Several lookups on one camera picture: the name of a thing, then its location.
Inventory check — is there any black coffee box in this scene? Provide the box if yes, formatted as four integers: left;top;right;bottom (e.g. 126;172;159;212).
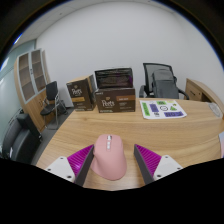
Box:
94;67;134;90

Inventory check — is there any tall brown coffee box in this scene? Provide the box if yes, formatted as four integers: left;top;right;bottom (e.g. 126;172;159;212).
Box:
65;74;98;112

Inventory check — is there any white sticker sheet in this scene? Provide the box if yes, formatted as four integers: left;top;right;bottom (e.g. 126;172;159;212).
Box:
139;99;188;120

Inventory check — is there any black folding chair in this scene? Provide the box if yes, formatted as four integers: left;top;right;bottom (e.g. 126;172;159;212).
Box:
39;80;69;130

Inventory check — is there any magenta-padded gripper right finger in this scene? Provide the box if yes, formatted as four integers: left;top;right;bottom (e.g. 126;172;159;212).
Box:
133;143;184;186

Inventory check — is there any black mesh office chair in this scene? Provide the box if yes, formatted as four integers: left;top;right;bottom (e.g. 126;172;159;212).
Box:
138;62;190;100

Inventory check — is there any wooden side desk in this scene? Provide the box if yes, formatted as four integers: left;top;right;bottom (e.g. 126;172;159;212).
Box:
184;78;224;113

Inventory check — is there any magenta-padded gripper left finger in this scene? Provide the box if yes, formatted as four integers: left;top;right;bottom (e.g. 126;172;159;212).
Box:
44;143;96;187

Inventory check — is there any pink computer mouse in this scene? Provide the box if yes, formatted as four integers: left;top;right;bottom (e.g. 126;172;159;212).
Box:
90;133;128;182

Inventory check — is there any grey backpack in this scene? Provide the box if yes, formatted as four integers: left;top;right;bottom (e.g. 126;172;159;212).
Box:
151;68;180;100

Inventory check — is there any wooden glass-door cabinet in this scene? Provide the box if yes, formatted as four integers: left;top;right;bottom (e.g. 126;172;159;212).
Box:
13;48;56;133

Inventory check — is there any black leather armchair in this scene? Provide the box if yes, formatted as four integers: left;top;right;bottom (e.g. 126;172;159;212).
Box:
1;113;44;164

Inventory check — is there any wide brown coffee box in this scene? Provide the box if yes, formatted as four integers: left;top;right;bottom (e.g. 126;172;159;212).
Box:
94;87;137;114

